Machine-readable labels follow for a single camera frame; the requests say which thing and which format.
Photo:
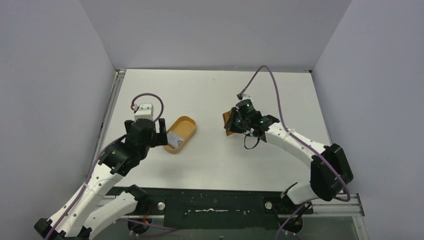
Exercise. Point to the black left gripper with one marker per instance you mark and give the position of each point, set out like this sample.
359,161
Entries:
161,138

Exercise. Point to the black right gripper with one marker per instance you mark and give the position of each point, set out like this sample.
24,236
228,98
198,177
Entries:
234,121

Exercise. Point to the yellow leather card holder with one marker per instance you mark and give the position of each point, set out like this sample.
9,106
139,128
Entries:
229,125

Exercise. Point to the silver credit card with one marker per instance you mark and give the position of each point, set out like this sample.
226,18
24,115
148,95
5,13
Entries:
174,140

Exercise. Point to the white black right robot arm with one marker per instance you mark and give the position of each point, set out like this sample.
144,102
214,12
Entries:
330,171

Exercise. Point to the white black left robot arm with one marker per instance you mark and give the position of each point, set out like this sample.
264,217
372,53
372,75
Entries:
79,219

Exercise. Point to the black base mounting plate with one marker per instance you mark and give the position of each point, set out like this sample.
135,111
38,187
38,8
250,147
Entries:
215,209

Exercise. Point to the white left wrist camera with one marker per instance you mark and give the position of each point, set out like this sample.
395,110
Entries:
143,111

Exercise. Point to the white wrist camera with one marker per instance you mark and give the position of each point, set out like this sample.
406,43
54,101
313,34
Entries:
243,96
143,111

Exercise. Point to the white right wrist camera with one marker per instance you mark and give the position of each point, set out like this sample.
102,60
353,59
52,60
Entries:
243,96

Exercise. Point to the aluminium frame rail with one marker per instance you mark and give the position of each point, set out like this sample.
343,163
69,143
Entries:
319,208

